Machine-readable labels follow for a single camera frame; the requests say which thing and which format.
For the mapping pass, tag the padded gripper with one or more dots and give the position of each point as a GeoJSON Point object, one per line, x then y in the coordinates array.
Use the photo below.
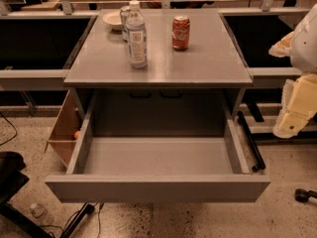
{"type": "Point", "coordinates": [306, 47]}

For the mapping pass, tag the grey top drawer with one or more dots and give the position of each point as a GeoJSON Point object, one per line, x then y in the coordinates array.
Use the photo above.
{"type": "Point", "coordinates": [158, 146]}

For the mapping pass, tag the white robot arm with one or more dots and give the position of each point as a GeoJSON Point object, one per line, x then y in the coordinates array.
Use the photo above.
{"type": "Point", "coordinates": [300, 45]}

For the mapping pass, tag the grey drawer cabinet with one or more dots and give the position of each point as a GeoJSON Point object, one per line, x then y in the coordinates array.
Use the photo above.
{"type": "Point", "coordinates": [211, 61]}

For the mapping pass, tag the black rod on floor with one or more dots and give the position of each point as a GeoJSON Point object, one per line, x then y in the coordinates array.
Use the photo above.
{"type": "Point", "coordinates": [259, 165]}

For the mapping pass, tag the black caster wheel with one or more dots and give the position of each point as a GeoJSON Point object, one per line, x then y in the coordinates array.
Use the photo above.
{"type": "Point", "coordinates": [302, 195]}

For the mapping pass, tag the red cola can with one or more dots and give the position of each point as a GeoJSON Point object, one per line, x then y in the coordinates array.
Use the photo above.
{"type": "Point", "coordinates": [180, 32]}

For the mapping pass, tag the clear plastic water bottle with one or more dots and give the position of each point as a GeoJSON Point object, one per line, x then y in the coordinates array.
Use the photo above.
{"type": "Point", "coordinates": [137, 36]}

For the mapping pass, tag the white bowl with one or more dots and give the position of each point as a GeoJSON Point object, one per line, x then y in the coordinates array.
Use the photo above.
{"type": "Point", "coordinates": [113, 20]}

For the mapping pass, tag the wooden side box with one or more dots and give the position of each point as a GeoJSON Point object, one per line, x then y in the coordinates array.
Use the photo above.
{"type": "Point", "coordinates": [63, 135]}

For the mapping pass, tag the black power strip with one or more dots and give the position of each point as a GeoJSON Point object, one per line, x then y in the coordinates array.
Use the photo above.
{"type": "Point", "coordinates": [75, 219]}

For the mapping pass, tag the plastic bottle on floor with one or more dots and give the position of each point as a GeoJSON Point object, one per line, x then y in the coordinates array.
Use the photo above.
{"type": "Point", "coordinates": [41, 214]}

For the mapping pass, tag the black chair base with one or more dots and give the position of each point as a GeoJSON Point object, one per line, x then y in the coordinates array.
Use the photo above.
{"type": "Point", "coordinates": [11, 181]}

